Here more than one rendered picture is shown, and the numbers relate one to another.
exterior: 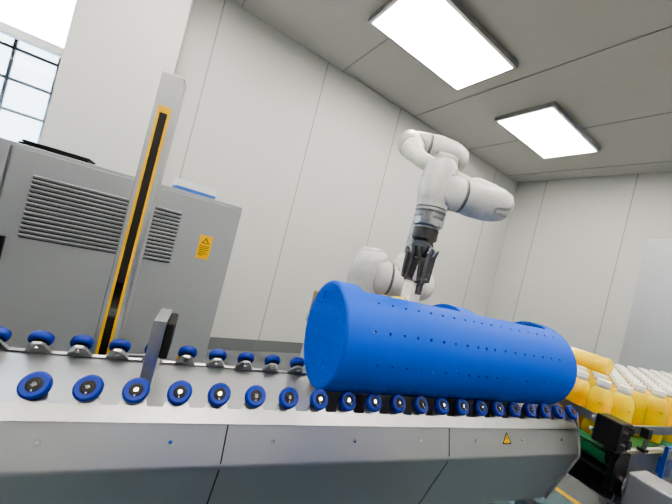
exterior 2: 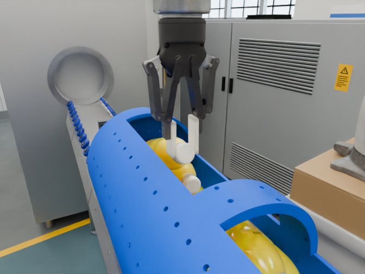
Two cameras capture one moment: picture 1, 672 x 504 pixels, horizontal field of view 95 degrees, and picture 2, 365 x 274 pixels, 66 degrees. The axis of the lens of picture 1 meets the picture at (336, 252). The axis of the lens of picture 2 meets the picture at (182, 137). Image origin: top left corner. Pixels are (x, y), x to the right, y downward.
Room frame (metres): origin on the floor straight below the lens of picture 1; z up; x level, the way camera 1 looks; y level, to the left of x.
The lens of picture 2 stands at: (0.90, -0.72, 1.44)
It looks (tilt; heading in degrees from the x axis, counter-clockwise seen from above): 23 degrees down; 87
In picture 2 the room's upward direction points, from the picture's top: straight up
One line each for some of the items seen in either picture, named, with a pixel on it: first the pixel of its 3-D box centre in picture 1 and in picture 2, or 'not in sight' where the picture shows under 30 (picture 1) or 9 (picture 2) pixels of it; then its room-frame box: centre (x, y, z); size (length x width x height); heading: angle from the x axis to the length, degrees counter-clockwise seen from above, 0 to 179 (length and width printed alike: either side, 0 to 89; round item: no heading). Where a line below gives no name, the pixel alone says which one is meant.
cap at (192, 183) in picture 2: not in sight; (192, 185); (0.95, -0.19, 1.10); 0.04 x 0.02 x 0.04; 22
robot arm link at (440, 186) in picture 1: (441, 185); not in sight; (0.93, -0.26, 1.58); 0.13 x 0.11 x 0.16; 95
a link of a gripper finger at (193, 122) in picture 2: (406, 291); (193, 134); (0.95, -0.24, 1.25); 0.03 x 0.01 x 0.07; 112
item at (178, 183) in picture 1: (194, 189); (356, 12); (2.01, 1.00, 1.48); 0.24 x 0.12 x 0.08; 130
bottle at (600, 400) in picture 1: (597, 408); not in sight; (1.12, -1.06, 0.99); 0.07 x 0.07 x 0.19
